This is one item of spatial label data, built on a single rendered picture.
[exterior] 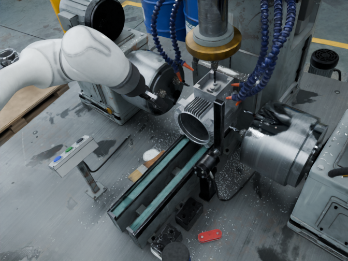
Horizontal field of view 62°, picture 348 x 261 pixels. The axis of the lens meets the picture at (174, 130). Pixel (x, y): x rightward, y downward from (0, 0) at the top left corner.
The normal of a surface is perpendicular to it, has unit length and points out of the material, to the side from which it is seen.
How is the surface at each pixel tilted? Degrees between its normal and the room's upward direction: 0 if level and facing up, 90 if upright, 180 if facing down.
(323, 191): 89
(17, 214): 0
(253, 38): 90
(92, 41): 58
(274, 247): 0
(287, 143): 36
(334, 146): 0
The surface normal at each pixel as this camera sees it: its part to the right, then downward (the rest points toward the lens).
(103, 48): 0.82, 0.03
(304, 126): -0.13, -0.63
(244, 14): -0.63, 0.62
